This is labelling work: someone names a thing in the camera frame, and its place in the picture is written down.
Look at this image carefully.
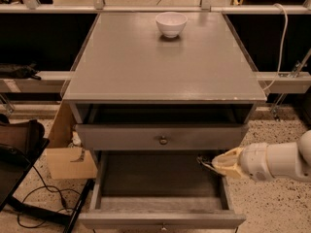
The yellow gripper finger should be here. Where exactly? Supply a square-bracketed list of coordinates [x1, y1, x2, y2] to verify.
[215, 166, 247, 179]
[212, 148, 243, 166]

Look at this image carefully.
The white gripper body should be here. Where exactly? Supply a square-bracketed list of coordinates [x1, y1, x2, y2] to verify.
[239, 143, 270, 182]

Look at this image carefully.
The black rxbar chocolate wrapper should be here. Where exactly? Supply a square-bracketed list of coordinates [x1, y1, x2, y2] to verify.
[196, 155, 223, 177]

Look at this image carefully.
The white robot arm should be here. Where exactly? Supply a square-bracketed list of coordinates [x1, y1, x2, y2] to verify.
[212, 131, 311, 183]

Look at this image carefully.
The grey top drawer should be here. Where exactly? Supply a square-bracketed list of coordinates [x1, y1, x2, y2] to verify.
[76, 124, 248, 150]

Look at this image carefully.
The brass top drawer knob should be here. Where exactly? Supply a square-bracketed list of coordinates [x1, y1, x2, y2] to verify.
[159, 136, 168, 145]

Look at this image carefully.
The open grey middle drawer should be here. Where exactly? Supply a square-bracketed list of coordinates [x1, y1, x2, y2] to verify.
[79, 151, 246, 230]

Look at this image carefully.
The grey wooden drawer cabinet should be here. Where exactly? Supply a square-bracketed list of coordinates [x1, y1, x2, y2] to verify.
[62, 11, 267, 157]

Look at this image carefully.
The white ceramic bowl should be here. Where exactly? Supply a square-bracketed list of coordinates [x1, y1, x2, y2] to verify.
[155, 12, 188, 38]

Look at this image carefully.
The brown cardboard box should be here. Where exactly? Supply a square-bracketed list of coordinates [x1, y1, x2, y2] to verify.
[46, 103, 97, 180]

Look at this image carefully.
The dark brown bag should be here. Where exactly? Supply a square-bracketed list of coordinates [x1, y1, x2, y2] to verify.
[0, 114, 45, 167]

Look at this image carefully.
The black folding stand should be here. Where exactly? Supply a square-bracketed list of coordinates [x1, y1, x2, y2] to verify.
[0, 139, 93, 233]

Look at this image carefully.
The black floor cable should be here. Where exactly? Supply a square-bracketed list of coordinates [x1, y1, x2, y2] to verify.
[16, 165, 82, 229]

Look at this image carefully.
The black cloth on rail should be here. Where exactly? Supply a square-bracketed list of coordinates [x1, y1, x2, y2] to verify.
[0, 63, 41, 81]

